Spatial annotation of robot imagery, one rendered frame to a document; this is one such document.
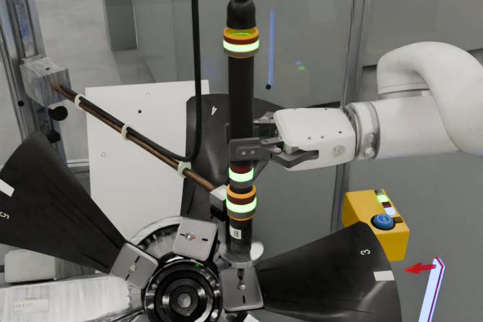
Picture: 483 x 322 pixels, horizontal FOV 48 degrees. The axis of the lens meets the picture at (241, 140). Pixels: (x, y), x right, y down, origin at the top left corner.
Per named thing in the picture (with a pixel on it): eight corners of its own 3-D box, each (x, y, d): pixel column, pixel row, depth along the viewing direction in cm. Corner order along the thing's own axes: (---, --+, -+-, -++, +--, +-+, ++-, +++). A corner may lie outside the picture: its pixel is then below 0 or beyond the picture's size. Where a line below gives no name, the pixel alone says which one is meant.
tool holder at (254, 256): (201, 246, 87) (199, 198, 82) (233, 226, 92) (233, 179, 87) (240, 276, 82) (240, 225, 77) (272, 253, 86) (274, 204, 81)
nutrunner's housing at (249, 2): (223, 264, 87) (217, -25, 64) (241, 252, 90) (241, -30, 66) (241, 277, 85) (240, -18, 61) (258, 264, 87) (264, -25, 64)
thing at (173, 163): (53, 91, 117) (52, 85, 116) (60, 89, 118) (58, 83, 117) (221, 202, 84) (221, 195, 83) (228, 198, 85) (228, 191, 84)
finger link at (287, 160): (310, 173, 70) (269, 164, 72) (324, 144, 76) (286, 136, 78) (310, 165, 69) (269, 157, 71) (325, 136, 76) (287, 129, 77)
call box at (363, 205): (340, 225, 137) (343, 190, 132) (378, 221, 138) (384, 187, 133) (361, 269, 123) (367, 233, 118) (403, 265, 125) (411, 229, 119)
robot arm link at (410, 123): (376, 92, 74) (382, 160, 74) (466, 86, 76) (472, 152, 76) (355, 98, 82) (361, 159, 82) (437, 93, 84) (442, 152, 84)
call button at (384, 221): (371, 219, 123) (371, 213, 123) (387, 218, 124) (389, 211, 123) (377, 231, 120) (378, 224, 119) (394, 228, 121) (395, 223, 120)
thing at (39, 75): (23, 95, 123) (15, 60, 119) (52, 85, 128) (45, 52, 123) (44, 110, 117) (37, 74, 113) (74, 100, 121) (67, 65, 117)
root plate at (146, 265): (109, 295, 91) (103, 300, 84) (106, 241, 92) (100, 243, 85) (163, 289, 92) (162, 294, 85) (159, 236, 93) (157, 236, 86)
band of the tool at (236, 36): (217, 52, 69) (216, 31, 67) (241, 44, 71) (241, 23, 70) (240, 62, 66) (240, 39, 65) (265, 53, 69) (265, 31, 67)
